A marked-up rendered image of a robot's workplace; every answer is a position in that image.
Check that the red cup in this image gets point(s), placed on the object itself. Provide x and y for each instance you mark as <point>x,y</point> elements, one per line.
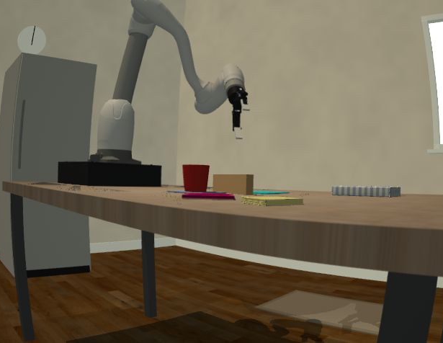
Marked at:
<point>195,177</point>

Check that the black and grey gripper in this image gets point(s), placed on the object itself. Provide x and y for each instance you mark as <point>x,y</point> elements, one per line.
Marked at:
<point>233,98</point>

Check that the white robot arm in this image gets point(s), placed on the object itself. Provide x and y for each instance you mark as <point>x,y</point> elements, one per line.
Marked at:
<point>117,117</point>

